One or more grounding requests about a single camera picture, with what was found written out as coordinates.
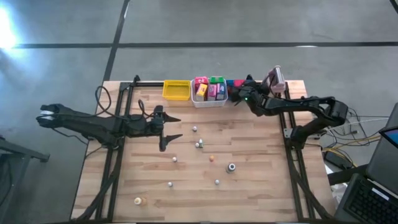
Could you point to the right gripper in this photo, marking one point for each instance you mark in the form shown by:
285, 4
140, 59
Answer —
250, 93

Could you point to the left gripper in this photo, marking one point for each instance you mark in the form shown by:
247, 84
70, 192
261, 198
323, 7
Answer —
161, 130

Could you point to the blue purple carton box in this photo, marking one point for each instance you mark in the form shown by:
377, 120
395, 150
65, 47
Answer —
220, 91

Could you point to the green carton box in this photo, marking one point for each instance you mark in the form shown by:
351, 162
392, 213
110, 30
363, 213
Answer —
216, 79

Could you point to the magenta pink carton box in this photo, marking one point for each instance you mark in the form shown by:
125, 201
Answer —
211, 92

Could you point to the yellow box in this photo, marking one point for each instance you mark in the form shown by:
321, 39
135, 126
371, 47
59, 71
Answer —
201, 91

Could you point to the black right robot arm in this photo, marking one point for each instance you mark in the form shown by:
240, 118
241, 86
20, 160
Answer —
298, 104

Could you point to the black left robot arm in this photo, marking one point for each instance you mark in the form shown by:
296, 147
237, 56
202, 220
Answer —
93, 126

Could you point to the small dropper bottle white cap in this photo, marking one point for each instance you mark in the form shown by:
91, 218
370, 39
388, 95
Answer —
194, 128

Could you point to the yellow plastic basket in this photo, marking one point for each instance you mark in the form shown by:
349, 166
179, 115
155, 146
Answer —
176, 90

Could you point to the white plastic basket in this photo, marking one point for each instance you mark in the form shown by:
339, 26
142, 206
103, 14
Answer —
208, 104

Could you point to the orange dropper bottle yellow cap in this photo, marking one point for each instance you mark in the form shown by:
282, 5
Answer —
211, 158

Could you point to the large black dropper bottle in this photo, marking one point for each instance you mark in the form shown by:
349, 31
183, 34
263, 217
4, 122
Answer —
231, 168

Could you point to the black power brick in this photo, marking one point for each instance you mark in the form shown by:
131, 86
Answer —
335, 159

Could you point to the black desk beam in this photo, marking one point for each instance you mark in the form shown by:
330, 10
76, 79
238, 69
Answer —
345, 175

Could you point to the white crumpled object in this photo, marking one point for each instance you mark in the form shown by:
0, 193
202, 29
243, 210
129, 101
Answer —
339, 191

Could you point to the black metal stand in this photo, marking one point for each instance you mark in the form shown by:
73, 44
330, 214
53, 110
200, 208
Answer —
31, 154

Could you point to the laptop screen blue display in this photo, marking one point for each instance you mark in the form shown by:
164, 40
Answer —
392, 137

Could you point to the dark grey open laptop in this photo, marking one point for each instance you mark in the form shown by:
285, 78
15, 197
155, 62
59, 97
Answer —
370, 203

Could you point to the black aluminium rig frame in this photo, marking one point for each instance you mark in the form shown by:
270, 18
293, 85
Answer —
149, 84

